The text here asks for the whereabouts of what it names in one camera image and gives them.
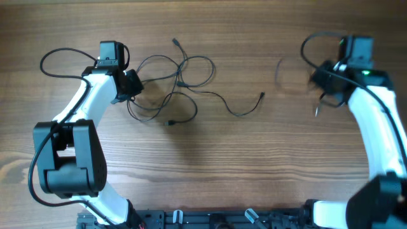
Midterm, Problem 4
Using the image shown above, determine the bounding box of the thick black USB cable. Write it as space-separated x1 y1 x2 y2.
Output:
126 55 198 127

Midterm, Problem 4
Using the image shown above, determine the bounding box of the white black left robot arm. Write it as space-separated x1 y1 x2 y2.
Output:
28 41 146 228

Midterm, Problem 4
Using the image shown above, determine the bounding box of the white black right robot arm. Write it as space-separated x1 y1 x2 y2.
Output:
300 32 406 228

